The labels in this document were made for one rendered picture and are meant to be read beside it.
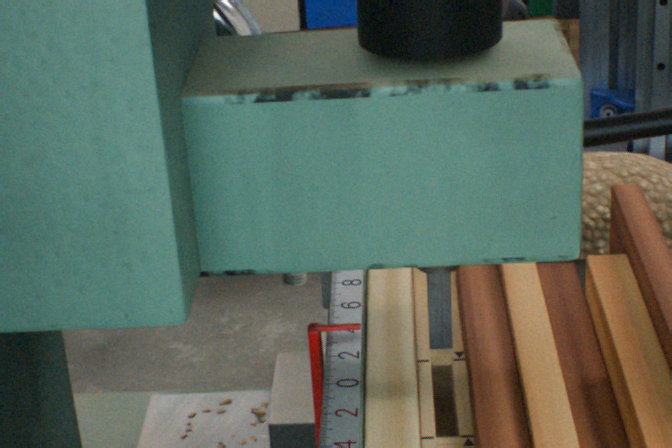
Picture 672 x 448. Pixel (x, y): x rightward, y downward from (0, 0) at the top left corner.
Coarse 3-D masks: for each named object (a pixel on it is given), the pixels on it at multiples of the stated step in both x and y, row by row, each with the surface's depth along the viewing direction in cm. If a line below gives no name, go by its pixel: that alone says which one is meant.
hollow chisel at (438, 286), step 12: (432, 276) 51; (444, 276) 50; (432, 288) 51; (444, 288) 51; (432, 300) 51; (444, 300) 51; (432, 312) 51; (444, 312) 51; (432, 324) 51; (444, 324) 51; (432, 336) 52; (444, 336) 52; (432, 348) 52; (444, 348) 52
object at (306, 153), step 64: (256, 64) 47; (320, 64) 46; (384, 64) 46; (448, 64) 46; (512, 64) 45; (576, 64) 45; (192, 128) 45; (256, 128) 45; (320, 128) 45; (384, 128) 45; (448, 128) 45; (512, 128) 45; (576, 128) 45; (192, 192) 46; (256, 192) 46; (320, 192) 46; (384, 192) 46; (448, 192) 46; (512, 192) 46; (576, 192) 46; (256, 256) 47; (320, 256) 47; (384, 256) 47; (448, 256) 47; (512, 256) 47; (576, 256) 47
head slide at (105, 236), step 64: (0, 0) 40; (64, 0) 39; (128, 0) 39; (192, 0) 48; (0, 64) 40; (64, 64) 40; (128, 64) 40; (192, 64) 47; (0, 128) 41; (64, 128) 41; (128, 128) 41; (0, 192) 42; (64, 192) 42; (128, 192) 42; (0, 256) 43; (64, 256) 43; (128, 256) 43; (192, 256) 45; (0, 320) 44; (64, 320) 44; (128, 320) 44
